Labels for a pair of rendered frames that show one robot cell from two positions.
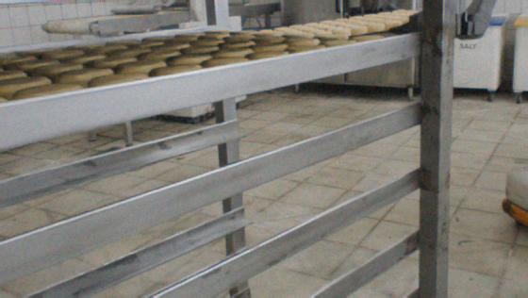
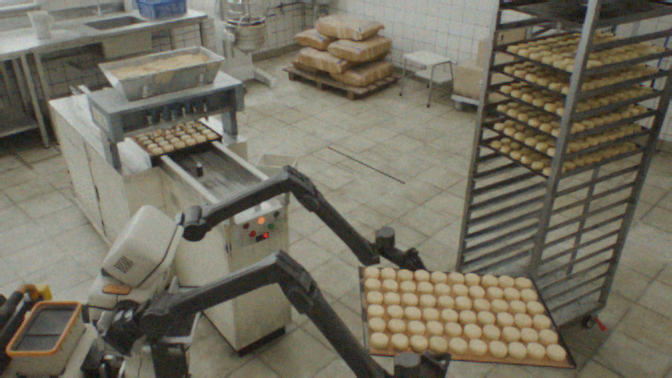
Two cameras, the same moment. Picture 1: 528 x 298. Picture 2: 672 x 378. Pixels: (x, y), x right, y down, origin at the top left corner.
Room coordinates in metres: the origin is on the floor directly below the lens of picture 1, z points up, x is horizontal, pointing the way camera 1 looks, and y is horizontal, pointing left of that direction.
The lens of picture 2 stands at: (3.26, -0.22, 2.22)
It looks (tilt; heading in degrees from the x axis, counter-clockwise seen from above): 30 degrees down; 196
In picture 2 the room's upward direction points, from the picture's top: straight up
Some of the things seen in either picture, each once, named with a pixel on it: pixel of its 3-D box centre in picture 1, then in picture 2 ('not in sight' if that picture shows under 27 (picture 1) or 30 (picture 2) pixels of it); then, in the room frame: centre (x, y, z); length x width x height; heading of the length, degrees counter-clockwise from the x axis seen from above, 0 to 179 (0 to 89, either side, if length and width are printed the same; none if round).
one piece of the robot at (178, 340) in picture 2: not in sight; (175, 324); (2.07, -1.05, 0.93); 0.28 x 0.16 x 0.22; 15
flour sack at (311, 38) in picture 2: not in sight; (328, 35); (-3.06, -1.94, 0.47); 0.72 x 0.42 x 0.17; 151
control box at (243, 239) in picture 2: not in sight; (259, 226); (1.25, -1.09, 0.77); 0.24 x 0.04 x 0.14; 143
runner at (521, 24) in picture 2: not in sight; (551, 19); (0.49, 0.06, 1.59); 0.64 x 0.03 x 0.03; 135
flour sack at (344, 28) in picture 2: not in sight; (348, 27); (-2.91, -1.67, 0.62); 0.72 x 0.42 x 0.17; 67
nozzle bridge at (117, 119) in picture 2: not in sight; (171, 118); (0.73, -1.78, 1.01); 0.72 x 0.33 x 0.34; 143
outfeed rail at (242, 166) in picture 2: not in sight; (190, 128); (0.55, -1.78, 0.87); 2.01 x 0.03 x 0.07; 53
